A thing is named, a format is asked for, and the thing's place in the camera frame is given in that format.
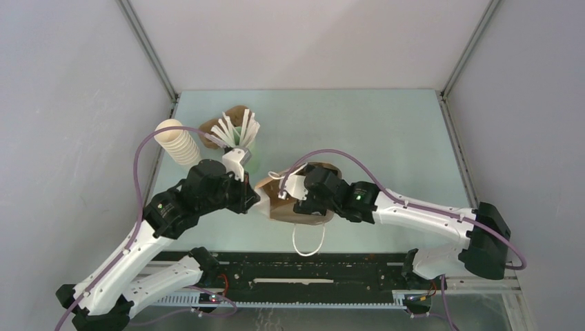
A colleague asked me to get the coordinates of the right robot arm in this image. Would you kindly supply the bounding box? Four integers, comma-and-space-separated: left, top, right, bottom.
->
283, 165, 511, 288

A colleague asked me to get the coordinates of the black front rail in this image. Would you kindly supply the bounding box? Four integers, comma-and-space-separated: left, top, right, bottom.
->
146, 248, 522, 316

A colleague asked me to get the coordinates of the stack of paper cups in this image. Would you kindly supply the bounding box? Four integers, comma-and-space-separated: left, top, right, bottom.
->
155, 129, 202, 169

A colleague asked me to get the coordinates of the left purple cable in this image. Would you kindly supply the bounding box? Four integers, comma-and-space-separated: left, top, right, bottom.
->
54, 126, 239, 331

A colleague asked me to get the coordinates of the brown paper bag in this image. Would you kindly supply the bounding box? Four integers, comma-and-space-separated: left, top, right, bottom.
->
255, 162, 339, 257

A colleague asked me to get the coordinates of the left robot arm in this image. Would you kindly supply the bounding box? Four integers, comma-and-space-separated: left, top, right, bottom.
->
56, 159, 260, 330

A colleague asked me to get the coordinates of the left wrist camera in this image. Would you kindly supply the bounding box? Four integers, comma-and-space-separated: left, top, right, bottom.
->
221, 147, 252, 182

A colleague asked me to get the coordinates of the purple cable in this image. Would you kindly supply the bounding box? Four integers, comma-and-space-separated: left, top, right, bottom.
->
279, 148, 528, 331
54, 126, 239, 331

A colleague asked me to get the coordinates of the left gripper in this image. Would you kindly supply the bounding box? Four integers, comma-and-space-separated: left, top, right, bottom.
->
201, 167, 261, 214

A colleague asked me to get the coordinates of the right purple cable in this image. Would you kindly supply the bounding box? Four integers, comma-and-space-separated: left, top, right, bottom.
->
279, 148, 528, 331

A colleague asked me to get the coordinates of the green cup holder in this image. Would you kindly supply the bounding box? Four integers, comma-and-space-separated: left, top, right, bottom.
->
245, 140, 261, 174

